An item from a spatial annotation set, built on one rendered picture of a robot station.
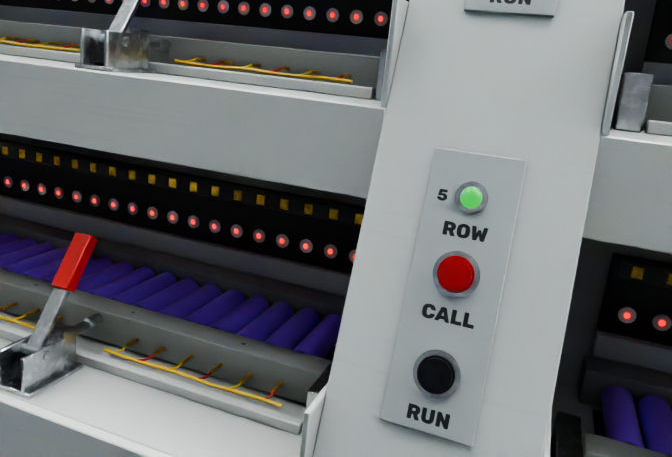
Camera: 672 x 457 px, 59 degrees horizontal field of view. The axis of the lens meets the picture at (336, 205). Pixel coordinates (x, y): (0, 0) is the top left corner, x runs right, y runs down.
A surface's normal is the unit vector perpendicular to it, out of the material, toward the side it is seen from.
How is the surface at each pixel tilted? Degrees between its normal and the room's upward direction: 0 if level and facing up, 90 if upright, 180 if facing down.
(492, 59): 90
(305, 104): 109
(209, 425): 20
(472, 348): 90
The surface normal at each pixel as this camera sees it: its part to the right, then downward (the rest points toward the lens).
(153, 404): 0.10, -0.97
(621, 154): -0.35, 0.19
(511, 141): -0.30, -0.14
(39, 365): 0.93, 0.18
